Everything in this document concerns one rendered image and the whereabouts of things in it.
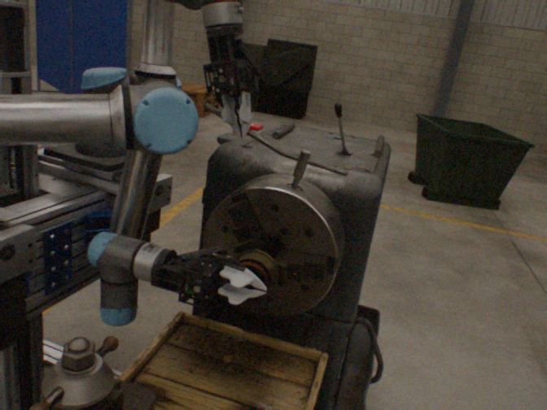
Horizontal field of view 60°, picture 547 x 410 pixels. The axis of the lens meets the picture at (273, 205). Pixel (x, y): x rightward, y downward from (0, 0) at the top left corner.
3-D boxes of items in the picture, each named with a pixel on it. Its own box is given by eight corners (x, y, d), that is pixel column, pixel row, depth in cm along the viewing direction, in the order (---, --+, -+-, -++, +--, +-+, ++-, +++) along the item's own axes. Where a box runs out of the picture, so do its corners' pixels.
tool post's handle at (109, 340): (108, 343, 63) (108, 330, 62) (121, 347, 62) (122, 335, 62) (87, 363, 59) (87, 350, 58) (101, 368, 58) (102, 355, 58)
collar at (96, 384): (72, 355, 60) (72, 336, 59) (127, 373, 59) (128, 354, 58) (25, 396, 53) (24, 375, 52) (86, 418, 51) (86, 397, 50)
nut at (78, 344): (75, 349, 57) (75, 324, 56) (103, 359, 56) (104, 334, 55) (52, 369, 53) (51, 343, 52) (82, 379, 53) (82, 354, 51)
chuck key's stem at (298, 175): (295, 198, 106) (311, 150, 102) (295, 202, 104) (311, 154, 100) (285, 195, 106) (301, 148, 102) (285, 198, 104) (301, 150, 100)
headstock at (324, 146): (251, 215, 187) (264, 117, 174) (371, 243, 177) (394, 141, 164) (185, 280, 132) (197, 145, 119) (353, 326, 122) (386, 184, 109)
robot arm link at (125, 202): (133, 67, 101) (88, 268, 114) (137, 72, 91) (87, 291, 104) (186, 82, 106) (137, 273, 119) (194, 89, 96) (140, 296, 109)
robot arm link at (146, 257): (152, 269, 99) (155, 234, 97) (172, 275, 98) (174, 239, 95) (133, 285, 92) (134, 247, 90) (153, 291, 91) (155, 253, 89)
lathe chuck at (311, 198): (203, 268, 122) (236, 157, 110) (316, 319, 117) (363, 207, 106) (188, 284, 114) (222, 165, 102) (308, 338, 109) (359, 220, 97)
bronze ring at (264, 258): (242, 239, 100) (227, 256, 92) (285, 250, 98) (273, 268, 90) (237, 277, 103) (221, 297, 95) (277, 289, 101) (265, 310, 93)
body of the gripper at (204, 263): (206, 311, 87) (148, 294, 90) (224, 290, 95) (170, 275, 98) (210, 275, 85) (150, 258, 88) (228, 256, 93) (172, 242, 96)
